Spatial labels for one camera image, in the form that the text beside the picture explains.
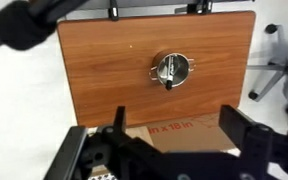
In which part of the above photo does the black sleeved cable bundle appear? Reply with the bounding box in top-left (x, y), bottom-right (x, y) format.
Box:
top-left (0, 0), bottom-right (88, 59)

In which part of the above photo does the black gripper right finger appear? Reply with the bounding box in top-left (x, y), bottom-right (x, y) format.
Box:
top-left (220, 104), bottom-right (274, 168)

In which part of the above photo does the small stainless steel pot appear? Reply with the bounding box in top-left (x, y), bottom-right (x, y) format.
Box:
top-left (149, 49), bottom-right (197, 89)

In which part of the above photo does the large brown cardboard box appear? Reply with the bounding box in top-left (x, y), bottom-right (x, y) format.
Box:
top-left (92, 112), bottom-right (240, 158)

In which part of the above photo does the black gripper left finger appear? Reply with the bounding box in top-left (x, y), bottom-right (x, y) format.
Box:
top-left (98, 105), bottom-right (158, 168)

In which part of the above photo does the black dry erase marker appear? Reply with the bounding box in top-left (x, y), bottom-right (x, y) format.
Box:
top-left (163, 54), bottom-right (177, 92)

